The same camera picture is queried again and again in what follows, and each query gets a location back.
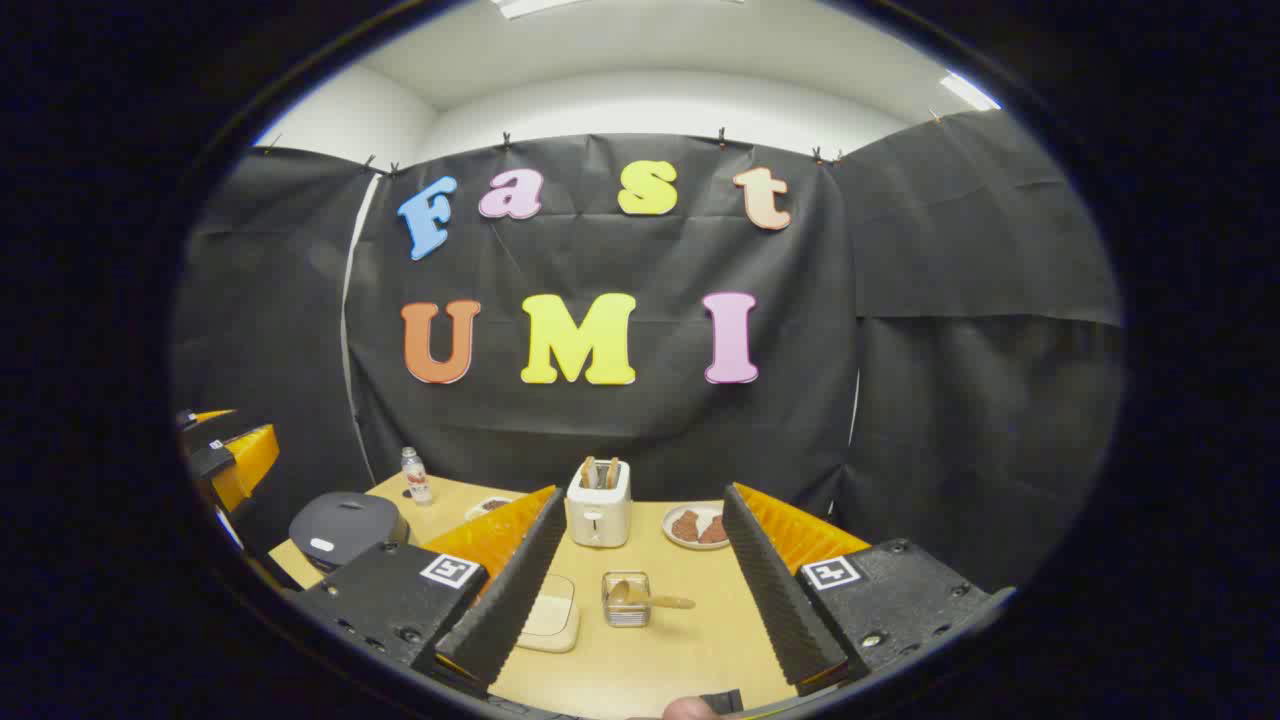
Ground black backdrop cloth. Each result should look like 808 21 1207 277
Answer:
172 108 1126 591

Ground white round plate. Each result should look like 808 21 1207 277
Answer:
662 503 732 551

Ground dark grey rice cooker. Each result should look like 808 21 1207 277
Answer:
288 492 411 573

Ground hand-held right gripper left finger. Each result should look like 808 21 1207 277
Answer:
295 486 568 699

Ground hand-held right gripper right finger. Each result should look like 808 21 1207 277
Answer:
722 483 1016 698

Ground small clear bottle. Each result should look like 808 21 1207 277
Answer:
401 447 433 506

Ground large ceiling light panel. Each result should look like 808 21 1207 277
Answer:
490 0 591 19

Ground narrow ceiling light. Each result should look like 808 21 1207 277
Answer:
940 70 1001 111

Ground white toaster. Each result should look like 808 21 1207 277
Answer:
566 460 633 548

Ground clear box of rice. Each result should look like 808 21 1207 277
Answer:
515 573 581 654

